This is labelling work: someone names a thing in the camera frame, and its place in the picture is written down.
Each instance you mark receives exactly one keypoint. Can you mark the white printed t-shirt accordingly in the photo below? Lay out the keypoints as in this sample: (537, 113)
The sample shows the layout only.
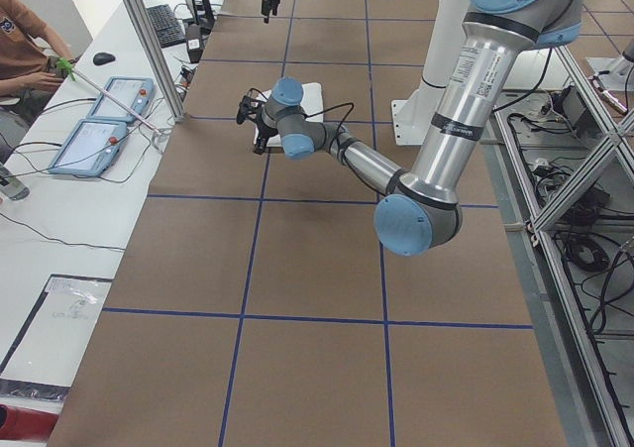
(312, 104)

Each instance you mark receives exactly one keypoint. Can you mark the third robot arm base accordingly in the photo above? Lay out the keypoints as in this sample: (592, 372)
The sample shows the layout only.
(613, 73)

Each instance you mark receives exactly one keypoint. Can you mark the black keyboard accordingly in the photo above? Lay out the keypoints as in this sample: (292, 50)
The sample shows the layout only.
(166, 26)

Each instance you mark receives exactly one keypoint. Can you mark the far blue teach pendant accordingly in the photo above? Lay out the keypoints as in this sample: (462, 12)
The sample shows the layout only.
(135, 92)

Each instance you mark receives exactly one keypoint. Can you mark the blue teach pendant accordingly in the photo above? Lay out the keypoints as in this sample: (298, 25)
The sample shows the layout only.
(135, 92)
(90, 148)

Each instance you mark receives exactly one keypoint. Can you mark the near blue teach pendant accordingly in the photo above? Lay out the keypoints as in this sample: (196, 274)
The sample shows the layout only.
(90, 148)

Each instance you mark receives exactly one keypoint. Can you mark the black computer mouse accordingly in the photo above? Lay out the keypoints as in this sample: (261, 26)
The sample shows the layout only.
(103, 58)

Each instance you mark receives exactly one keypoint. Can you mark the green tipped metal rod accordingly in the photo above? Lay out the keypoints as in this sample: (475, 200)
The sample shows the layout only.
(69, 68)

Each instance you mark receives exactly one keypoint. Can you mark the person in brown shirt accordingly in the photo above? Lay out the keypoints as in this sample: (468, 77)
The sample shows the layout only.
(30, 50)

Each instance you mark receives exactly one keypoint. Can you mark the clear plastic bag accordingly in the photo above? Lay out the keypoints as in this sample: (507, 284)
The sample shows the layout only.
(43, 359)

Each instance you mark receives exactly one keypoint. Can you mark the aluminium frame post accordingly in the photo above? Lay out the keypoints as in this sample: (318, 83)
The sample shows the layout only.
(150, 43)

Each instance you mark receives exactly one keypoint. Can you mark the white camera post with base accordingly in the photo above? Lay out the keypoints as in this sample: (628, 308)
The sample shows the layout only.
(411, 118)

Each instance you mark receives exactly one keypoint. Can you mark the aluminium frame rack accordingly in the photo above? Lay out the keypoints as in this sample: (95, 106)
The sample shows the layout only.
(567, 159)

